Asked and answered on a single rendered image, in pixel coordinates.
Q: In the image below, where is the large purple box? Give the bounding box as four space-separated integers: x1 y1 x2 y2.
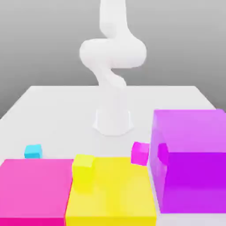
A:
147 109 226 214

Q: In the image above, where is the small cyan cube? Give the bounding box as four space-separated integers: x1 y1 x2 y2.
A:
24 144 43 159

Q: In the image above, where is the small yellow cube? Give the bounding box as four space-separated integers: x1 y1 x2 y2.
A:
72 154 95 193

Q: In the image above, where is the small magenta cube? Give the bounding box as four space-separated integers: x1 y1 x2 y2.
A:
131 141 150 166

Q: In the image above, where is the large yellow box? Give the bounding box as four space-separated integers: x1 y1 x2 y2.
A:
64 156 158 226

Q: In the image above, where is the large pink box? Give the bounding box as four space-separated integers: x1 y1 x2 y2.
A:
0 158 74 226

